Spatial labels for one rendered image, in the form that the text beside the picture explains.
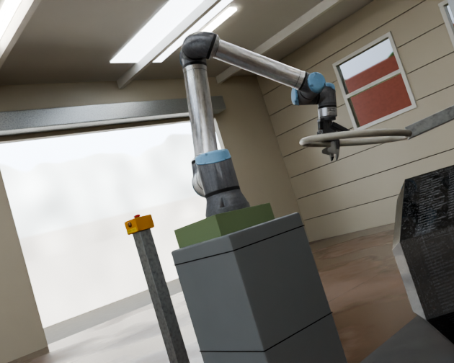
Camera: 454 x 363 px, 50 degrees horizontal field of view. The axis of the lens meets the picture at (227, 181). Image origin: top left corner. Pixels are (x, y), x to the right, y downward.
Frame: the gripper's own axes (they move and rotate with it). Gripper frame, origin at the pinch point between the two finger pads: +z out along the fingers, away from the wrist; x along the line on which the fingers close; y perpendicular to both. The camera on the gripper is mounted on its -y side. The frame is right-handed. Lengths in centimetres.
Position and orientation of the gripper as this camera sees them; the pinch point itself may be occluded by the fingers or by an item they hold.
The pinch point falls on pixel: (335, 158)
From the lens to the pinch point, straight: 248.4
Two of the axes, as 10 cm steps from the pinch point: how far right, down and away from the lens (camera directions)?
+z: 0.7, 10.0, -0.2
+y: -9.7, 0.7, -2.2
